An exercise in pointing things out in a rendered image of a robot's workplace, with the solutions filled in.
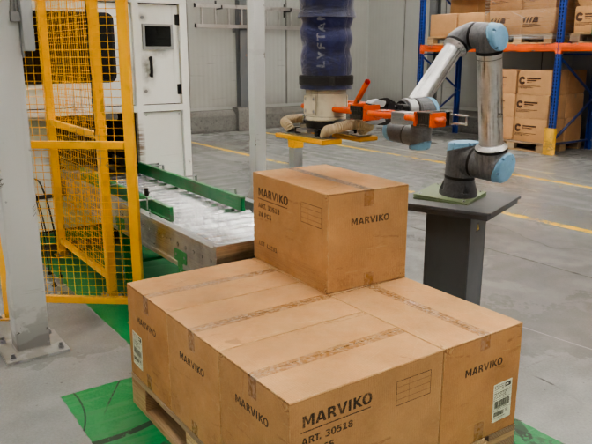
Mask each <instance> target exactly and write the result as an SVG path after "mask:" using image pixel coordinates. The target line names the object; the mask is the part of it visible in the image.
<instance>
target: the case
mask: <svg viewBox="0 0 592 444"><path fill-rule="evenodd" d="M253 193H254V249H255V257H257V258H258V259H260V260H262V261H264V262H266V263H268V264H270V265H272V266H274V267H276V268H277V269H279V270H281V271H283V272H285V273H287V274H289V275H291V276H293V277H295V278H297V279H298V280H300V281H302V282H304V283H306V284H308V285H311V286H313V287H314V288H315V289H317V290H319V291H321V292H324V293H326V294H331V293H334V292H341V291H345V290H350V289H353V288H358V287H361V286H366V285H373V284H377V283H381V282H385V281H389V280H393V279H398V278H404V277H405V258H406V237H407V216H408V195H409V184H406V183H402V182H399V181H392V180H388V179H384V178H381V177H377V176H373V175H370V174H362V173H359V172H355V171H352V170H348V169H344V168H341V167H336V166H330V165H326V164H325V165H316V166H300V167H291V168H282V169H274V170H265V171H256V172H253Z"/></svg>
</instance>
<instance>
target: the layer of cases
mask: <svg viewBox="0 0 592 444"><path fill-rule="evenodd" d="M127 295H128V309H129V335H130V349H131V362H132V372H133V373H134V374H135V375H136V376H137V377H138V378H139V379H140V380H141V381H142V382H143V383H144V384H145V385H146V386H147V387H148V388H149V389H150V390H151V391H152V392H153V393H154V394H155V395H156V396H157V397H158V398H159V399H160V400H161V401H162V402H163V403H164V404H165V405H166V406H167V407H168V408H169V409H170V410H171V411H172V412H173V413H174V414H175V415H176V416H177V417H178V418H179V419H180V420H181V421H182V422H183V423H184V425H185V426H186V427H187V428H188V429H189V430H190V431H191V432H192V433H193V434H194V435H195V436H196V437H197V438H198V439H199V440H200V441H201V442H202V443H203V444H472V443H474V442H476V441H478V440H481V439H483V438H484V437H487V436H489V435H491V434H493V433H496V432H497V431H499V430H501V429H503V428H506V427H508V426H510V425H512V424H513V423H514V413H515V403H516V393H517V382H518V373H519V363H520V353H521V342H522V322H520V321H517V320H515V319H513V318H511V317H508V316H505V315H503V314H499V313H497V312H494V311H492V310H490V309H487V308H485V307H481V306H479V305H476V304H474V303H471V302H468V301H467V300H463V299H460V298H457V297H456V296H453V295H450V294H448V293H445V292H442V291H439V290H437V289H434V288H432V287H430V286H427V285H423V284H420V283H419V282H416V281H413V280H411V279H408V278H407V277H401V278H398V279H393V280H389V281H385V282H381V283H377V284H373V285H366V286H361V287H358V288H353V289H350V290H345V291H341V292H334V293H331V294H326V293H324V292H321V291H319V290H317V289H315V288H314V287H313V286H311V285H308V284H306V283H304V282H302V281H300V280H298V279H297V278H296V277H293V276H291V275H289V274H287V273H285V272H283V271H281V270H279V269H277V268H276V267H274V266H272V265H270V264H268V263H266V262H264V261H262V260H260V259H258V258H257V257H255V258H252V259H246V260H241V261H237V262H232V263H224V264H220V265H215V266H211V267H205V268H201V269H196V270H188V271H183V272H179V273H174V274H170V275H165V276H161V277H152V278H147V279H143V280H138V281H134V282H129V283H127Z"/></svg>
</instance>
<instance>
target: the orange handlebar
mask: <svg viewBox="0 0 592 444"><path fill-rule="evenodd" d="M353 101H354V100H348V107H333V108H332V111H333V112H336V113H344V114H349V113H350V105H351V104H352V103H353ZM392 111H395V110H389V109H380V110H374V111H372V110H367V111H366V115H367V116H374V118H378V119H389V118H390V119H391V112H392ZM413 116H414V114H413V115H405V116H404V120H406V121H413ZM446 120H447V119H446V117H444V116H442V117H435V118H434V123H444V122H446Z"/></svg>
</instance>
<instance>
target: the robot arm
mask: <svg viewBox="0 0 592 444"><path fill-rule="evenodd" d="M507 44H508V31H507V29H506V27H505V26H504V25H502V24H501V23H495V22H491V23H488V22H470V23H467V24H464V25H462V26H459V27H457V28H456V29H455V30H454V31H452V32H451V33H450V34H449V35H448V36H447V37H446V39H445V40H444V41H443V45H444V47H443V49H442V50H441V51H440V53H439V54H438V55H437V57H436V58H435V60H434V61H433V63H432V64H431V66H430V67H429V69H428V70H427V72H426V73H425V75H424V76H423V77H422V78H421V80H420V81H419V83H418V84H417V86H416V87H415V89H414V90H413V92H412V93H411V95H410V96H409V98H404V99H401V100H399V101H398V102H397V103H395V102H394V101H392V100H390V99H389V98H380V99H373V100H367V101H366V104H369V105H380V106H381V108H380V109H389V110H395V111H396V110H397V109H398V110H405V111H411V112H418V111H433V110H438V111H439V104H438V102H437V101H436V99H434V98H432V97H433V95H434V94H435V93H436V91H437V90H438V88H439V87H440V85H441V83H442V82H443V80H444V79H445V77H446V76H447V75H448V73H449V72H450V71H451V69H452V68H453V66H454V65H455V63H456V61H457V60H458V58H459V57H460V56H465V55H466V53H467V52H468V51H469V50H471V49H475V50H476V56H477V106H478V136H479V142H478V141H475V140H454V141H450V142H449V143H448V149H447V157H446V166H445V175H444V180H443V182H442V184H441V185H440V188H439V193H440V194H441V195H442V196H446V197H451V198H457V199H470V198H475V197H477V186H476V183H475V178H478V179H481V180H485V181H491V182H497V183H503V182H505V181H507V180H508V179H509V178H510V176H511V175H512V173H513V171H514V168H515V156H514V155H513V154H512V153H510V152H508V149H507V147H508V146H507V144H506V143H505V142H504V141H503V71H502V54H503V50H504V49H505V48H506V47H507ZM365 123H368V124H373V125H383V127H382V134H383V136H384V137H385V139H387V140H389V141H391V142H397V143H401V144H407V145H408V146H409V149H410V150H413V151H424V150H428V149H430V147H431V142H432V131H433V128H427V127H419V126H413V124H412V125H399V124H391V119H390V118H389V119H380V120H374V121H365Z"/></svg>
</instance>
